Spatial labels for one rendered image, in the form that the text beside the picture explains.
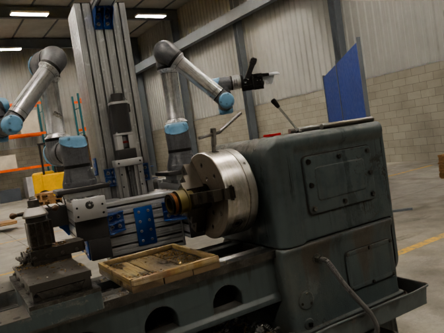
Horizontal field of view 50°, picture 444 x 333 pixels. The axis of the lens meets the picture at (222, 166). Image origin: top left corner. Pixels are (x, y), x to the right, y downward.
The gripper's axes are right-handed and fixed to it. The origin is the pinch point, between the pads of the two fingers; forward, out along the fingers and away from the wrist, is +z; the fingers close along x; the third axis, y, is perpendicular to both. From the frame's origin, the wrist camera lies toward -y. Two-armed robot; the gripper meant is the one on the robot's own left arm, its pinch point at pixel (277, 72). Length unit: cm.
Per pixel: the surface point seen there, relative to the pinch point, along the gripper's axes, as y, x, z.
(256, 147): 24, 84, -27
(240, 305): 74, 102, -41
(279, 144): 23, 90, -19
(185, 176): 31, 81, -53
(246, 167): 30, 88, -32
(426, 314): 162, -16, 79
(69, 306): 51, 131, -87
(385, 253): 75, 77, 20
